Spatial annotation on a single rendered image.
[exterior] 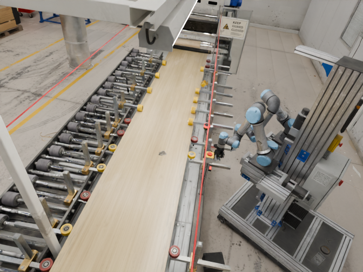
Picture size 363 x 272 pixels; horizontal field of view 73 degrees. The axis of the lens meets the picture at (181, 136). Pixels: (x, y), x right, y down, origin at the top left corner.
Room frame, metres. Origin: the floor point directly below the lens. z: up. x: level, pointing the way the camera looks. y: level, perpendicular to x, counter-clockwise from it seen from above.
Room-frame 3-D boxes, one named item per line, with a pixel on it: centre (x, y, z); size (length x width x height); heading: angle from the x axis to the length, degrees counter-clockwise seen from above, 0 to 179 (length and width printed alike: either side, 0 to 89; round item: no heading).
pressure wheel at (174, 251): (0.80, -0.06, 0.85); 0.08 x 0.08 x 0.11
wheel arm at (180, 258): (0.79, -0.25, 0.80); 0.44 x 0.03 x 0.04; 86
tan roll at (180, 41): (4.64, 0.06, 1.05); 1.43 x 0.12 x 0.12; 86
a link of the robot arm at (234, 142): (1.73, -0.48, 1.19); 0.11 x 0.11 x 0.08; 62
